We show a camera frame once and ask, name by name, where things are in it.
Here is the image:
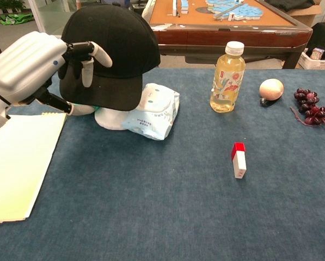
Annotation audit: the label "red and white small box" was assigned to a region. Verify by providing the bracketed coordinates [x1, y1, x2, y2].
[231, 142, 247, 179]

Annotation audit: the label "light blue wet wipes pack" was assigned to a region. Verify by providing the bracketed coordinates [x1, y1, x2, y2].
[120, 83, 181, 141]

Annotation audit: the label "cardboard box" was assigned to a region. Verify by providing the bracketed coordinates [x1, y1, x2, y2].
[290, 4, 323, 28]

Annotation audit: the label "black cloth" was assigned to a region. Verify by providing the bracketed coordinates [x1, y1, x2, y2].
[264, 0, 315, 12]

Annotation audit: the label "dark purple grape bunch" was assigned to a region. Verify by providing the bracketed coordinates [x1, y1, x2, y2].
[290, 87, 325, 128]

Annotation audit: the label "wooden mahjong table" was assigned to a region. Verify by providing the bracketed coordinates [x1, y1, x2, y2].
[142, 0, 314, 70]

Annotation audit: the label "black bag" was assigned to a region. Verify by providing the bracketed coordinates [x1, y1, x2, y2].
[306, 22, 325, 59]

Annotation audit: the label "pale yellow notepad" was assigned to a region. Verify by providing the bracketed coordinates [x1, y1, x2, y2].
[0, 112, 68, 226]

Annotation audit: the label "bright green bag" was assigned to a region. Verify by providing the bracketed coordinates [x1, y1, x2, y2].
[0, 13, 34, 26]

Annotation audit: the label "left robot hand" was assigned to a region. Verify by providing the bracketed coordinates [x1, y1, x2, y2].
[0, 31, 113, 117]

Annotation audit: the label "white foam mannequin head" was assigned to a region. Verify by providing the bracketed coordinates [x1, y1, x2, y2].
[94, 107, 129, 131]

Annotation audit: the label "blue table cloth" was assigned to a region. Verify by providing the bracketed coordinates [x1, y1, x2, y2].
[0, 67, 325, 261]

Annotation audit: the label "yellow tea drink bottle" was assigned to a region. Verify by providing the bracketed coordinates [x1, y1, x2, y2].
[209, 41, 246, 113]

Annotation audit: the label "small drink carton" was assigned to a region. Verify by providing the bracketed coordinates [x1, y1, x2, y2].
[311, 47, 325, 60]

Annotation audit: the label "blue mahjong tile cluster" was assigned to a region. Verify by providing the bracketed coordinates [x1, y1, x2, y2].
[205, 0, 263, 21]

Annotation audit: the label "glass partition panel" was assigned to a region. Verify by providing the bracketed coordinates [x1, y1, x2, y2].
[28, 0, 78, 38]

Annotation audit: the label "beige egg-shaped ball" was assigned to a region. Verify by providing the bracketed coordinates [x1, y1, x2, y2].
[259, 78, 284, 107]

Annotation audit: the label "white plastic crate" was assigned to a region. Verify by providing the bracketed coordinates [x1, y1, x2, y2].
[298, 51, 325, 70]

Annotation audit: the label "black baseball cap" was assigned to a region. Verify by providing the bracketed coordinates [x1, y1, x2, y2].
[59, 4, 162, 111]

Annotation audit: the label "green potted plants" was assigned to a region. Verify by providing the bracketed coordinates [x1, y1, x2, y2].
[0, 0, 26, 14]

